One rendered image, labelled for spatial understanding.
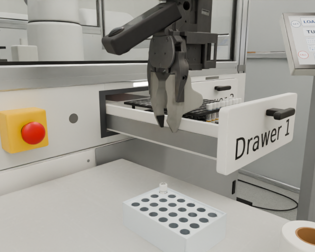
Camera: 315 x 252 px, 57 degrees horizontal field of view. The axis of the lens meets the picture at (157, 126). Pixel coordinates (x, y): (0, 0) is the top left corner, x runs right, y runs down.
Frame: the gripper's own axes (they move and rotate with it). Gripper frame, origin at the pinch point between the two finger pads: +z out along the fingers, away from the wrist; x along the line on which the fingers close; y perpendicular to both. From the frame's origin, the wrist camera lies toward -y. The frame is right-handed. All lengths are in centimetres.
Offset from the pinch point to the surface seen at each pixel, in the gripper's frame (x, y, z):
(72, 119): 23.6, -8.8, 3.4
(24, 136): 13.4, -19.4, 3.2
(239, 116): -5.8, 10.8, -1.0
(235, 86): 40, 55, 1
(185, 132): 2.7, 6.4, 3.1
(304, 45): 39, 91, -14
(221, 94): 37, 46, 3
